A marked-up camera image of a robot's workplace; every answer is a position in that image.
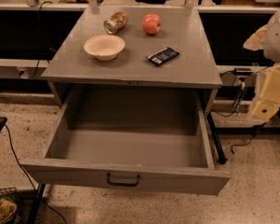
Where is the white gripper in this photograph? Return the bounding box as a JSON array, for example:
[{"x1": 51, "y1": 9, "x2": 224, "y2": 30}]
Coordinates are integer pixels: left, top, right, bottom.
[{"x1": 244, "y1": 8, "x2": 280, "y2": 121}]

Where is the red apple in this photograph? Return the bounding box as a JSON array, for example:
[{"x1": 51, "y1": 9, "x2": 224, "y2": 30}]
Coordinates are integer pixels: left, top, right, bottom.
[{"x1": 142, "y1": 14, "x2": 161, "y2": 35}]

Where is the open grey drawer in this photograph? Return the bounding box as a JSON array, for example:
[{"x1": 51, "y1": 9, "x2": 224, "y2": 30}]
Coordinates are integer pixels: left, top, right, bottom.
[{"x1": 21, "y1": 85, "x2": 230, "y2": 195}]

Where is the black power adapter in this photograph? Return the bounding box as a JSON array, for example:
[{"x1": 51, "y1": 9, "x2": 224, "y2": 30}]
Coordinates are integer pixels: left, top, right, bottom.
[{"x1": 233, "y1": 67, "x2": 253, "y2": 76}]

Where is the blue snack packet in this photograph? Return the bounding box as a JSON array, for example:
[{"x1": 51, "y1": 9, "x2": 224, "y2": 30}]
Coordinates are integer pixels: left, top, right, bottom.
[{"x1": 147, "y1": 48, "x2": 179, "y2": 66}]

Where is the black table leg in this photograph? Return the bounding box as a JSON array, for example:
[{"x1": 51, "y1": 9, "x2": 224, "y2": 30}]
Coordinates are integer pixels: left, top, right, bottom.
[{"x1": 207, "y1": 114, "x2": 227, "y2": 164}]

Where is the tipped soda can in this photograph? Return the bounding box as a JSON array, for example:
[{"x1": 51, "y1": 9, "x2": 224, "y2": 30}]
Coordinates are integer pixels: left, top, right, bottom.
[{"x1": 104, "y1": 11, "x2": 128, "y2": 35}]

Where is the grey cabinet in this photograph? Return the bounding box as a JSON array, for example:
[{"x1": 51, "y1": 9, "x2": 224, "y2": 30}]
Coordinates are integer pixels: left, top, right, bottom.
[{"x1": 42, "y1": 6, "x2": 222, "y2": 111}]

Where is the white bowl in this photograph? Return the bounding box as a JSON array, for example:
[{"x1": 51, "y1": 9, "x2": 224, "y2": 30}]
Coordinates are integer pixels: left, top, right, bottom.
[{"x1": 84, "y1": 35, "x2": 125, "y2": 61}]

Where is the black drawer handle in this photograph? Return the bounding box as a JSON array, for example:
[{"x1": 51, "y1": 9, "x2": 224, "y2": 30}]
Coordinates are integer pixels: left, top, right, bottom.
[{"x1": 106, "y1": 173, "x2": 140, "y2": 188}]

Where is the black wall cable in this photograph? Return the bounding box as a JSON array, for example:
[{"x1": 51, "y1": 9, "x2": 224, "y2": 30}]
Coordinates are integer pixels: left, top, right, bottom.
[{"x1": 27, "y1": 0, "x2": 54, "y2": 79}]

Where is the wire basket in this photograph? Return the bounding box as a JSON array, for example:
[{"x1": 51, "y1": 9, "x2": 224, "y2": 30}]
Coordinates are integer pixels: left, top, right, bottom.
[{"x1": 0, "y1": 188, "x2": 21, "y2": 224}]

